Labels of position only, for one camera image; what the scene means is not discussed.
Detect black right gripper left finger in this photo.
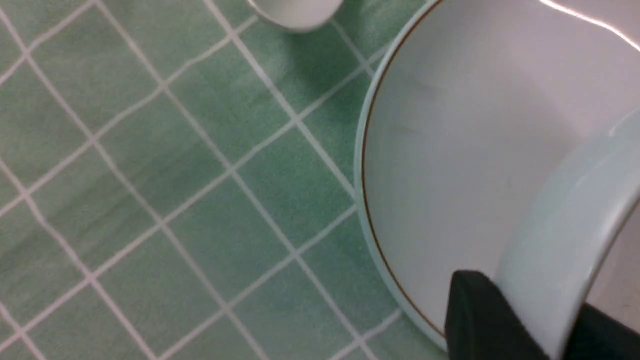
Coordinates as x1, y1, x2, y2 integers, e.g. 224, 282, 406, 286
445, 270, 549, 360

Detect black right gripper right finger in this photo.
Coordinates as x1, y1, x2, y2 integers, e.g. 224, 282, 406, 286
564, 303, 640, 360

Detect pale blue bowl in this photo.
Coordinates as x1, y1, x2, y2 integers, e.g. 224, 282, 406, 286
494, 109, 640, 360

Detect plain pale blue spoon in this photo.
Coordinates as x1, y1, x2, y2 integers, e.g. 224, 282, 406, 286
246, 0, 344, 34

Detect pale blue flat plate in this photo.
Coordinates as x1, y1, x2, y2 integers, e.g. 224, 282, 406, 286
354, 0, 640, 350

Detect green checkered tablecloth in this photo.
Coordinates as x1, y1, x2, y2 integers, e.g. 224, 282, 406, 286
0, 0, 446, 360

